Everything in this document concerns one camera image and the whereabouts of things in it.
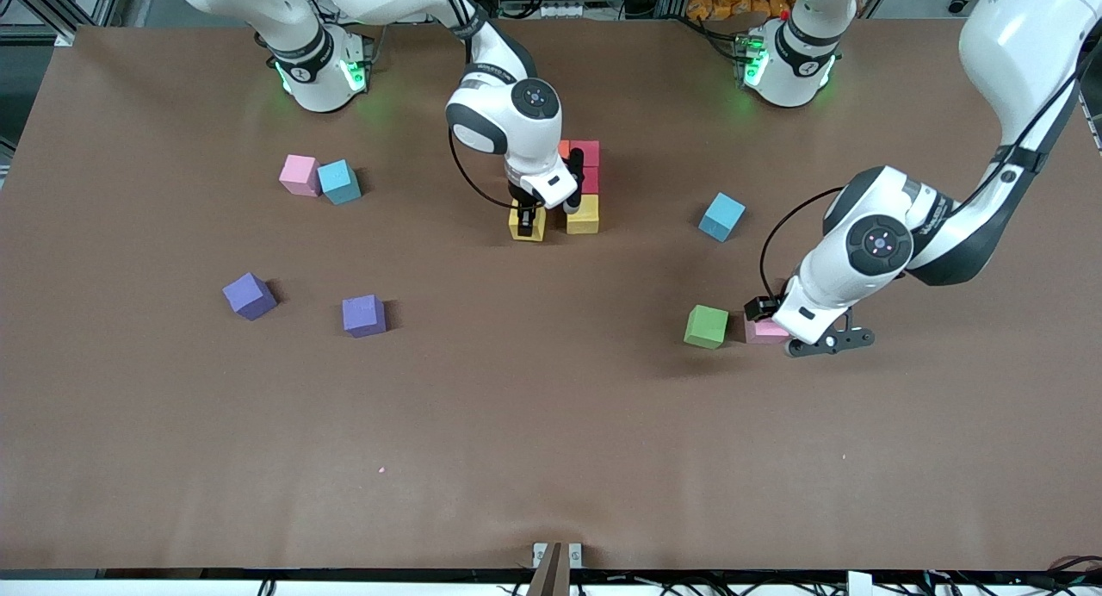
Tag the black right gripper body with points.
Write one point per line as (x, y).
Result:
(527, 207)

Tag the yellow foam cube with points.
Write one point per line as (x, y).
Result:
(584, 217)
(514, 226)

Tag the pink foam cube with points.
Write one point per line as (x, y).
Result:
(758, 331)
(300, 174)

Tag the green foam cube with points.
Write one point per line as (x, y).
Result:
(706, 325)

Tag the red foam cube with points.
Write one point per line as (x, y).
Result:
(588, 152)
(591, 181)

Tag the purple foam cube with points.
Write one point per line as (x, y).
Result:
(248, 294)
(362, 314)

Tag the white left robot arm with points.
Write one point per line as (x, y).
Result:
(878, 243)

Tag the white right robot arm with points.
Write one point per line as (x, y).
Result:
(534, 62)

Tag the blue foam cube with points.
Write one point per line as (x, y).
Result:
(721, 215)
(338, 181)

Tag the brown paper table cover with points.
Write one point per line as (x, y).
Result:
(551, 406)

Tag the small white box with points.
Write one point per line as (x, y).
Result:
(859, 584)

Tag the brown flat stick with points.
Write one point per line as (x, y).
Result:
(551, 574)

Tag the silver metal bracket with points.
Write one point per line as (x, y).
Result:
(573, 555)

